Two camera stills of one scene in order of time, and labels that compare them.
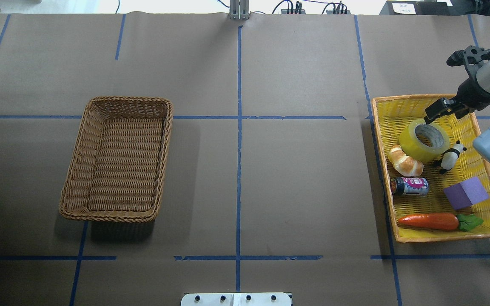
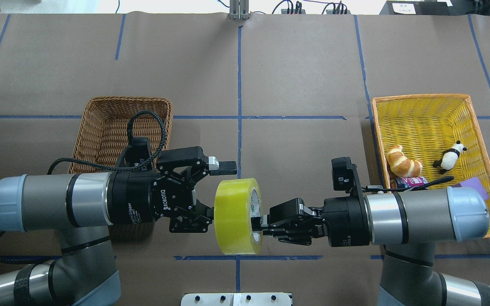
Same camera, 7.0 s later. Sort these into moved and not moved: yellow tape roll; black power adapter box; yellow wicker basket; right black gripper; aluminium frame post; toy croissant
Moved: yellow tape roll; right black gripper
Not moved: yellow wicker basket; toy croissant; black power adapter box; aluminium frame post
